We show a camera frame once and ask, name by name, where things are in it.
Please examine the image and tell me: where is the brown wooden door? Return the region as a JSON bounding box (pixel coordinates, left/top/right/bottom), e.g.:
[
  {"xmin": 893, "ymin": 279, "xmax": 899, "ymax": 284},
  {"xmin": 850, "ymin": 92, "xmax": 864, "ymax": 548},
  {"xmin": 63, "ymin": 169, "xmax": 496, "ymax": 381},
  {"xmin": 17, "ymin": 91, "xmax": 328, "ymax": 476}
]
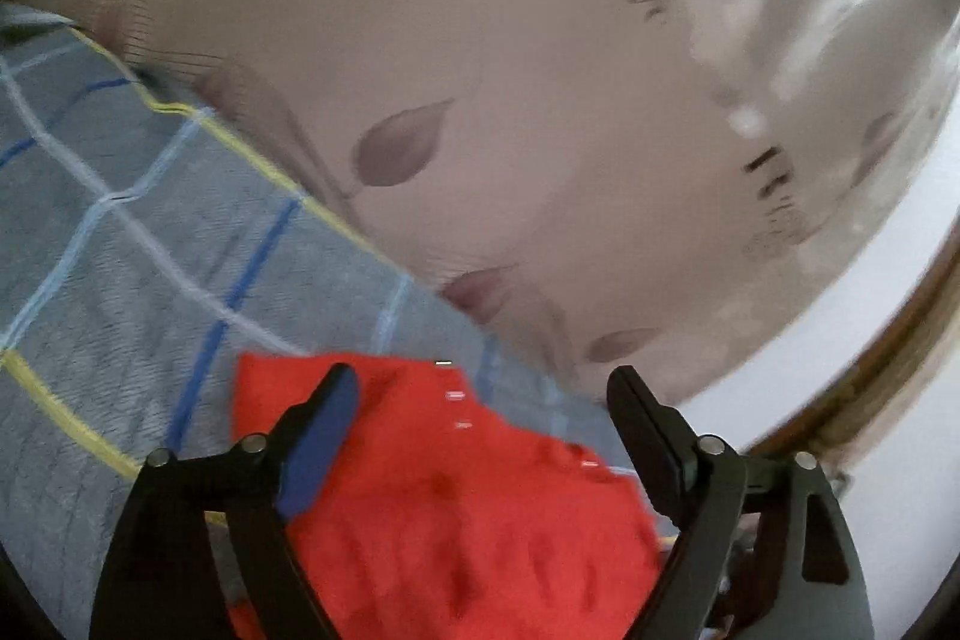
[{"xmin": 742, "ymin": 280, "xmax": 960, "ymax": 461}]

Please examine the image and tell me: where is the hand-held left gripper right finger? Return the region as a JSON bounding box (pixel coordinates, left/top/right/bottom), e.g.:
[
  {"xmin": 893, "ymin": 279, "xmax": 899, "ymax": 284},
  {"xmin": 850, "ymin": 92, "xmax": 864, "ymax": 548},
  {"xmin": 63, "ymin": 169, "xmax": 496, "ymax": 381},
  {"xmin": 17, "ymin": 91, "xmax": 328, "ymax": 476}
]
[{"xmin": 606, "ymin": 365, "xmax": 875, "ymax": 640}]

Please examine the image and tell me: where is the grey-blue plaid blanket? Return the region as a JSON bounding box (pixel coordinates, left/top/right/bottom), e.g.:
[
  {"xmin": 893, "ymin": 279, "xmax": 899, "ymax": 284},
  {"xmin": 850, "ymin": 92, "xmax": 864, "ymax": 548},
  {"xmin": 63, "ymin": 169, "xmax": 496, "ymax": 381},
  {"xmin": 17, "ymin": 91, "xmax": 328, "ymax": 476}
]
[{"xmin": 0, "ymin": 2, "xmax": 676, "ymax": 640}]

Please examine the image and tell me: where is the beige leaf-print curtain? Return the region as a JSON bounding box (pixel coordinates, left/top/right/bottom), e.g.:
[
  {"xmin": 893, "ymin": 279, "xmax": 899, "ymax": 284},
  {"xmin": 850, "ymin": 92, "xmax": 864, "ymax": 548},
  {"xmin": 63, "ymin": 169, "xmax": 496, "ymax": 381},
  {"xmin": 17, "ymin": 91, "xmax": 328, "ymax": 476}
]
[{"xmin": 0, "ymin": 0, "xmax": 960, "ymax": 416}]

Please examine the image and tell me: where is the red knit sweater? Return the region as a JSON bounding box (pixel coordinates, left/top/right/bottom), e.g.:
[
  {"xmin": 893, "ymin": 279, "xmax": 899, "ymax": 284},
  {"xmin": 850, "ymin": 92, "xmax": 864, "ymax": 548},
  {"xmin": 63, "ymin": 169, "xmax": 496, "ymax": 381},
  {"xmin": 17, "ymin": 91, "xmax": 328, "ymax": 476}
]
[{"xmin": 229, "ymin": 351, "xmax": 665, "ymax": 640}]

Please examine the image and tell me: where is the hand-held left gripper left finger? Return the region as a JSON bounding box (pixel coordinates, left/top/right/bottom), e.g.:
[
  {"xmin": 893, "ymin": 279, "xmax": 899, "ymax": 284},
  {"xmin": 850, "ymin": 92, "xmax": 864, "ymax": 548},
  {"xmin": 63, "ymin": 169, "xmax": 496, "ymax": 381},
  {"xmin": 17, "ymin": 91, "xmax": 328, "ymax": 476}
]
[{"xmin": 88, "ymin": 362, "xmax": 362, "ymax": 640}]

